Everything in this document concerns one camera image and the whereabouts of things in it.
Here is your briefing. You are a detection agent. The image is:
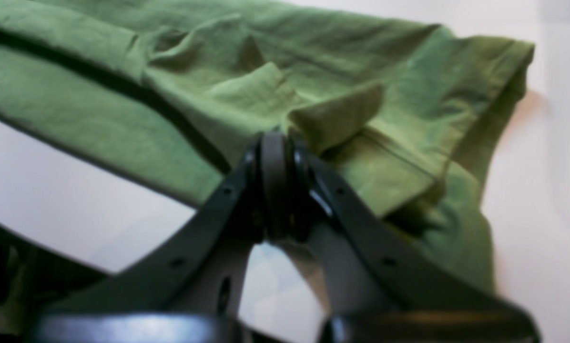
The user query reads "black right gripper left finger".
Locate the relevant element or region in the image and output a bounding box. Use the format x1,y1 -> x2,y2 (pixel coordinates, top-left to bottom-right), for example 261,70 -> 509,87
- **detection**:
28,132 -> 288,343

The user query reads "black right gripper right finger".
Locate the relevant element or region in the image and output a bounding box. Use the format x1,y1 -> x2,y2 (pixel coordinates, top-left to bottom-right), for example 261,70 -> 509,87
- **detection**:
289,135 -> 541,343

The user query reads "green t-shirt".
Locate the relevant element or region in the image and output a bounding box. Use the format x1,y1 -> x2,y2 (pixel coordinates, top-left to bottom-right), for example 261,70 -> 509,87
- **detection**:
0,0 -> 536,334

